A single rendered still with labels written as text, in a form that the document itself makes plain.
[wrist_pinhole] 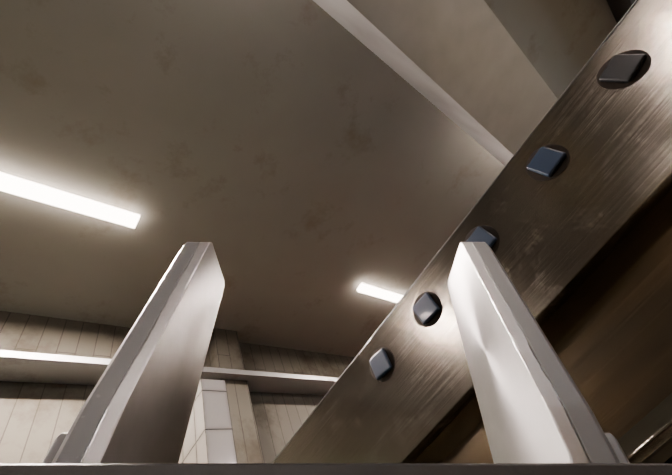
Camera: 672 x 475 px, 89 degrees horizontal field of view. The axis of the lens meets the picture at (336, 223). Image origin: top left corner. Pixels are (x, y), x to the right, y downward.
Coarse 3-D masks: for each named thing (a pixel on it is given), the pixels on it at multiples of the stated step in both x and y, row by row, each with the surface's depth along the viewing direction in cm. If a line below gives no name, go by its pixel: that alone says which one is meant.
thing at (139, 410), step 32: (192, 256) 10; (160, 288) 9; (192, 288) 9; (160, 320) 8; (192, 320) 9; (128, 352) 7; (160, 352) 7; (192, 352) 9; (96, 384) 7; (128, 384) 6; (160, 384) 7; (192, 384) 9; (96, 416) 6; (128, 416) 6; (160, 416) 7; (64, 448) 6; (96, 448) 6; (128, 448) 6; (160, 448) 7
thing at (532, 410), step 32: (480, 256) 10; (448, 288) 11; (480, 288) 9; (512, 288) 9; (480, 320) 9; (512, 320) 8; (480, 352) 9; (512, 352) 7; (544, 352) 7; (480, 384) 9; (512, 384) 7; (544, 384) 6; (512, 416) 7; (544, 416) 6; (576, 416) 6; (512, 448) 7; (544, 448) 6; (576, 448) 6; (608, 448) 6
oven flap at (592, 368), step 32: (640, 224) 48; (608, 256) 50; (640, 256) 46; (608, 288) 47; (640, 288) 44; (576, 320) 49; (608, 320) 45; (640, 320) 42; (576, 352) 47; (608, 352) 44; (640, 352) 41; (576, 384) 45; (608, 384) 42; (640, 384) 39; (480, 416) 54; (608, 416) 40; (640, 416) 38; (448, 448) 56; (480, 448) 52; (640, 448) 35
